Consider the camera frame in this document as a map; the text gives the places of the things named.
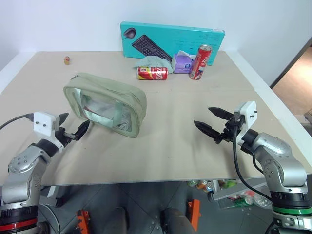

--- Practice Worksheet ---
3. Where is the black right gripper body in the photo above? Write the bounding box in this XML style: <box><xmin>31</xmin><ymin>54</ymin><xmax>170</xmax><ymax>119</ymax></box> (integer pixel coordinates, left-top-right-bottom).
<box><xmin>214</xmin><ymin>114</ymin><xmax>245</xmax><ymax>145</ymax></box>

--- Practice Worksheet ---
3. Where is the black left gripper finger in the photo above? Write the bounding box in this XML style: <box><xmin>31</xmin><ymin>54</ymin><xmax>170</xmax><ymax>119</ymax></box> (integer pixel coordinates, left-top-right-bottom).
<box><xmin>58</xmin><ymin>112</ymin><xmax>70</xmax><ymax>126</ymax></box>
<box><xmin>74</xmin><ymin>119</ymin><xmax>91</xmax><ymax>141</ymax></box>

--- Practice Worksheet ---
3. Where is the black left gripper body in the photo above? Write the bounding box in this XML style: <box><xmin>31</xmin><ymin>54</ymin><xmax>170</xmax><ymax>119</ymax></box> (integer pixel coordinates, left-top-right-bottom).
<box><xmin>55</xmin><ymin>126</ymin><xmax>77</xmax><ymax>148</ymax></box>

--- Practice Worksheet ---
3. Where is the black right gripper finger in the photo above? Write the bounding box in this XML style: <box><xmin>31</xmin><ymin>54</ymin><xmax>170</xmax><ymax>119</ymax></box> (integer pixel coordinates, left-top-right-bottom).
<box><xmin>193</xmin><ymin>120</ymin><xmax>221</xmax><ymax>140</ymax></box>
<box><xmin>207</xmin><ymin>107</ymin><xmax>235</xmax><ymax>120</ymax></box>

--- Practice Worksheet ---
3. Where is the pale green toiletry pouch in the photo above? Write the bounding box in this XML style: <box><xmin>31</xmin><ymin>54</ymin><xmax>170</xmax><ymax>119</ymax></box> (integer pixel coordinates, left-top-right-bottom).
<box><xmin>62</xmin><ymin>72</ymin><xmax>148</xmax><ymax>139</ymax></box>

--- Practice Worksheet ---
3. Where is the tall slim red can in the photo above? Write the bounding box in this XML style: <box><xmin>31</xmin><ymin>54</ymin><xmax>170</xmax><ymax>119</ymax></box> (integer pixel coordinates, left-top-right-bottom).
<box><xmin>189</xmin><ymin>44</ymin><xmax>212</xmax><ymax>81</ymax></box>

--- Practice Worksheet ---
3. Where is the purple tissue pack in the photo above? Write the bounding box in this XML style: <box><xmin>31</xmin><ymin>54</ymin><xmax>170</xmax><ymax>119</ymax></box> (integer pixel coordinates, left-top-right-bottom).
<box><xmin>171</xmin><ymin>50</ymin><xmax>197</xmax><ymax>74</ymax></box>

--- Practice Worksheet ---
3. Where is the grey bin with bottles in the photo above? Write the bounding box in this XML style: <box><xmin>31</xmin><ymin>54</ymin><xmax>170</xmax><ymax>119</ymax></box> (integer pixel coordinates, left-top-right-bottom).
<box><xmin>207</xmin><ymin>179</ymin><xmax>273</xmax><ymax>209</ymax></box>

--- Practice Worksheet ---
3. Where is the short red soda can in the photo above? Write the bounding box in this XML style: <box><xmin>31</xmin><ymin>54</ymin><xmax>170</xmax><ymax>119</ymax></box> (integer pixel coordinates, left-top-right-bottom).
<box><xmin>137</xmin><ymin>66</ymin><xmax>169</xmax><ymax>80</ymax></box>

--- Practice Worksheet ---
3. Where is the orange clamp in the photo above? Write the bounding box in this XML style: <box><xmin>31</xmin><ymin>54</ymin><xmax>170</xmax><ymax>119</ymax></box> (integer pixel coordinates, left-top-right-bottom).
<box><xmin>187</xmin><ymin>198</ymin><xmax>202</xmax><ymax>231</ymax></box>
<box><xmin>76</xmin><ymin>209</ymin><xmax>92</xmax><ymax>231</ymax></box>

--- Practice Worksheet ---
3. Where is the light green cloth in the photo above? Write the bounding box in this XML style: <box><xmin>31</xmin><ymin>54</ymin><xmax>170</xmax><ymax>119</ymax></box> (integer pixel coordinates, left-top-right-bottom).
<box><xmin>133</xmin><ymin>55</ymin><xmax>173</xmax><ymax>72</ymax></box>

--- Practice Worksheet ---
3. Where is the teal keyboard mouse box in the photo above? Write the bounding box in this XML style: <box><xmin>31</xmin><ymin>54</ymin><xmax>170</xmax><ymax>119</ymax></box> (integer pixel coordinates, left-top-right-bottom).
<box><xmin>119</xmin><ymin>21</ymin><xmax>225</xmax><ymax>66</ymax></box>

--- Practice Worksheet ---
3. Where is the dark rounded shape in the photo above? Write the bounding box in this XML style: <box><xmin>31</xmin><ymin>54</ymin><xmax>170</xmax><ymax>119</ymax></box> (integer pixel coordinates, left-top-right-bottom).
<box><xmin>160</xmin><ymin>207</ymin><xmax>196</xmax><ymax>234</ymax></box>

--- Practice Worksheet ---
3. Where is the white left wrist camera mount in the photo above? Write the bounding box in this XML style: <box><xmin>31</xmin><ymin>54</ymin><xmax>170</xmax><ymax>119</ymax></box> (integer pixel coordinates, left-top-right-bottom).
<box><xmin>33</xmin><ymin>112</ymin><xmax>66</xmax><ymax>154</ymax></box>

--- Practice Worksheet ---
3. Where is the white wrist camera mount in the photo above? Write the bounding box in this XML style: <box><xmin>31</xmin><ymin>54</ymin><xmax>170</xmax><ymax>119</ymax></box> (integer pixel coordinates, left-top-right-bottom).
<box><xmin>234</xmin><ymin>100</ymin><xmax>257</xmax><ymax>147</ymax></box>
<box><xmin>33</xmin><ymin>112</ymin><xmax>66</xmax><ymax>154</ymax></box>

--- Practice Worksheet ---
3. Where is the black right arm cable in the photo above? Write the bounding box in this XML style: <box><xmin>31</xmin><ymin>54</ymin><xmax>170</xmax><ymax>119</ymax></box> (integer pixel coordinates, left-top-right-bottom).
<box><xmin>232</xmin><ymin>125</ymin><xmax>273</xmax><ymax>199</ymax></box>

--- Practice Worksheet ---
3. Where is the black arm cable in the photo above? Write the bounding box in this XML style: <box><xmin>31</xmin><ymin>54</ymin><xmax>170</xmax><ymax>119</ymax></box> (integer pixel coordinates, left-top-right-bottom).
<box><xmin>0</xmin><ymin>113</ymin><xmax>34</xmax><ymax>130</ymax></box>
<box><xmin>232</xmin><ymin>125</ymin><xmax>273</xmax><ymax>199</ymax></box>

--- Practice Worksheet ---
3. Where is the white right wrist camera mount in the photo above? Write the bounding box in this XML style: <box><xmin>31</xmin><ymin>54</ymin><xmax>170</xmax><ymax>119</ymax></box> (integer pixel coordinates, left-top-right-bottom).
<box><xmin>234</xmin><ymin>100</ymin><xmax>257</xmax><ymax>147</ymax></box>

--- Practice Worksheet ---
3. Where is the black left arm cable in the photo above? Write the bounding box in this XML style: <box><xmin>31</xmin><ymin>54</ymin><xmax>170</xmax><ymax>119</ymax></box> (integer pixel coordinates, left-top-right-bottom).
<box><xmin>0</xmin><ymin>113</ymin><xmax>34</xmax><ymax>130</ymax></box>

